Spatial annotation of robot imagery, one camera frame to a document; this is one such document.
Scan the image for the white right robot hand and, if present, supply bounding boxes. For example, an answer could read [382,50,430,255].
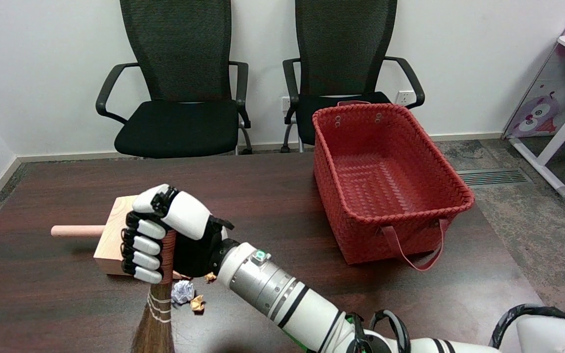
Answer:
[121,184,240,285]

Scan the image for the white paper ball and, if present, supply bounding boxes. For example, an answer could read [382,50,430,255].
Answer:
[171,279,196,304]

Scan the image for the brown straw hand broom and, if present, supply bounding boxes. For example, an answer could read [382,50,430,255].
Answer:
[130,230,178,353]

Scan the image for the wooden dustpan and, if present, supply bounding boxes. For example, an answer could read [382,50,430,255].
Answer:
[51,195,187,280]

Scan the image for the black mesh office chair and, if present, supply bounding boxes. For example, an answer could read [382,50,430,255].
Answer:
[96,0,253,159]
[282,0,425,152]

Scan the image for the red woven basket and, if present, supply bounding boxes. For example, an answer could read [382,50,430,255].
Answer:
[312,102,475,271]

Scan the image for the metal floor vent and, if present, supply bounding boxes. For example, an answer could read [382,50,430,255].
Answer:
[457,168,533,188]

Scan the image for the pink owl print panel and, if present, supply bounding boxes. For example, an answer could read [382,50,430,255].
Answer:
[503,0,565,139]

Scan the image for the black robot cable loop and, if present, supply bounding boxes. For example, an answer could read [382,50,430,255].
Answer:
[346,304,565,353]

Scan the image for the white desk frame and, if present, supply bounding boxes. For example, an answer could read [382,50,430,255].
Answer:
[509,86,565,199]

